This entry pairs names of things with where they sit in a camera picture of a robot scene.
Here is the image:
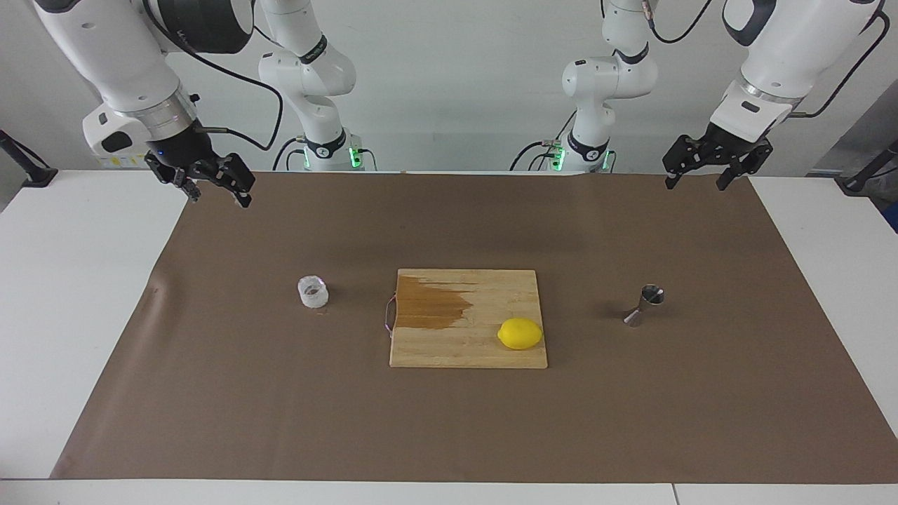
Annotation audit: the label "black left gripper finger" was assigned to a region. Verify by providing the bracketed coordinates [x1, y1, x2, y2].
[662, 135, 710, 191]
[715, 145, 775, 192]

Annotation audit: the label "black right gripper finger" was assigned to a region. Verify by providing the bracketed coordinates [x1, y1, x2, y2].
[145, 154, 203, 203]
[209, 152, 255, 210]

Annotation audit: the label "steel cocktail jigger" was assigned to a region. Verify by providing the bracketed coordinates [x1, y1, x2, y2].
[623, 283, 666, 328]

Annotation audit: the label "black clamp stand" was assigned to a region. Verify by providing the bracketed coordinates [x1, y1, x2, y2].
[838, 139, 898, 196]
[0, 130, 58, 188]

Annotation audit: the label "brown paper table mat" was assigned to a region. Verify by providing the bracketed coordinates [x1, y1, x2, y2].
[51, 172, 898, 485]

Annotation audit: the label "yellow lemon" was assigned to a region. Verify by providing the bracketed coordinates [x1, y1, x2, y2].
[497, 317, 544, 351]

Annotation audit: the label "wooden cutting board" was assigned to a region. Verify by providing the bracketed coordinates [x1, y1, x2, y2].
[389, 269, 549, 370]

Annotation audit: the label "black right base cables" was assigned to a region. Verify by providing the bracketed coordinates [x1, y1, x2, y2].
[272, 137, 309, 171]

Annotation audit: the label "black base cables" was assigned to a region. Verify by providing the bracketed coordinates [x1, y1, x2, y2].
[272, 137, 309, 171]
[510, 109, 579, 171]

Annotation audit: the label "white wall socket box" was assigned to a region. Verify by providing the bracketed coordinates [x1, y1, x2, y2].
[95, 151, 152, 170]

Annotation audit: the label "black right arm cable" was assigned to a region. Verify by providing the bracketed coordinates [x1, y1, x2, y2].
[144, 0, 285, 152]

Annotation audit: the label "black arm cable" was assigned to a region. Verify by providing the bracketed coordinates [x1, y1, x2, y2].
[144, 0, 285, 152]
[642, 0, 892, 120]

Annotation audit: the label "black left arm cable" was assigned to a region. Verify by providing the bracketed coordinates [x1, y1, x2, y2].
[642, 0, 892, 120]

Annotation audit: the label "black left base cables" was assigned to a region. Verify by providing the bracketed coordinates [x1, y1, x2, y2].
[510, 109, 579, 171]

